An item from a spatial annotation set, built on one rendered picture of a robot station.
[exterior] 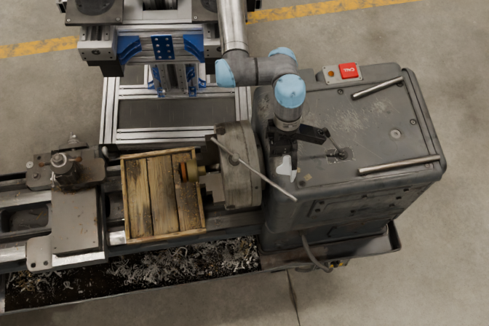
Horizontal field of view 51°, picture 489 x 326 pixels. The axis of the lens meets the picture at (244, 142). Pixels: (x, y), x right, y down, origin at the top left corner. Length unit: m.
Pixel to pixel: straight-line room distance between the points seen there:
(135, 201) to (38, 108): 1.49
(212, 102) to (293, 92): 1.74
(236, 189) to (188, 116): 1.27
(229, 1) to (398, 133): 0.75
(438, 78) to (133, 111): 1.95
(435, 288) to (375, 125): 1.44
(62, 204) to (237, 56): 0.96
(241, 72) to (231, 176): 0.48
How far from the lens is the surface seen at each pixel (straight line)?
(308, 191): 1.67
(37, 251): 2.07
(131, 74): 3.12
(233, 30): 1.41
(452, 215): 3.21
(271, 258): 2.32
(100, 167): 1.98
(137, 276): 2.33
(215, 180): 1.82
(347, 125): 1.79
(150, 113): 2.97
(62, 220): 2.00
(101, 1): 2.14
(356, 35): 3.61
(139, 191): 2.06
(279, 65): 1.35
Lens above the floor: 2.80
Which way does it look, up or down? 65 degrees down
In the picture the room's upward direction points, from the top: 5 degrees clockwise
